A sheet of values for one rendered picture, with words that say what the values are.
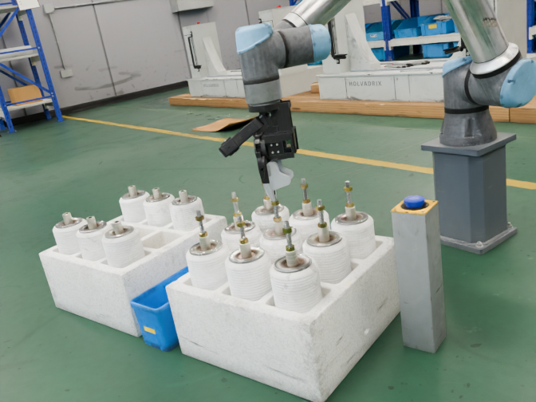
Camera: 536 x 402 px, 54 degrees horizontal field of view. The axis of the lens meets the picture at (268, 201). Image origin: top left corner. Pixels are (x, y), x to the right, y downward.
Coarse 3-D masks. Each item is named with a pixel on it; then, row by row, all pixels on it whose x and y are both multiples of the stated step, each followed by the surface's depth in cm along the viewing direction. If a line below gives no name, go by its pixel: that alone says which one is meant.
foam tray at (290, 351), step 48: (384, 240) 122; (192, 288) 115; (336, 288) 105; (384, 288) 118; (192, 336) 118; (240, 336) 108; (288, 336) 99; (336, 336) 102; (288, 384) 104; (336, 384) 103
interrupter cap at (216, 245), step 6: (210, 240) 120; (216, 240) 119; (192, 246) 118; (198, 246) 118; (216, 246) 116; (222, 246) 116; (192, 252) 115; (198, 252) 114; (204, 252) 114; (210, 252) 113
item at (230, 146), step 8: (256, 120) 108; (248, 128) 109; (256, 128) 109; (240, 136) 110; (248, 136) 109; (224, 144) 111; (232, 144) 110; (240, 144) 110; (224, 152) 111; (232, 152) 112
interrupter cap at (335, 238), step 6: (312, 234) 113; (330, 234) 112; (336, 234) 111; (306, 240) 111; (312, 240) 110; (318, 240) 111; (330, 240) 110; (336, 240) 109; (318, 246) 107; (324, 246) 107
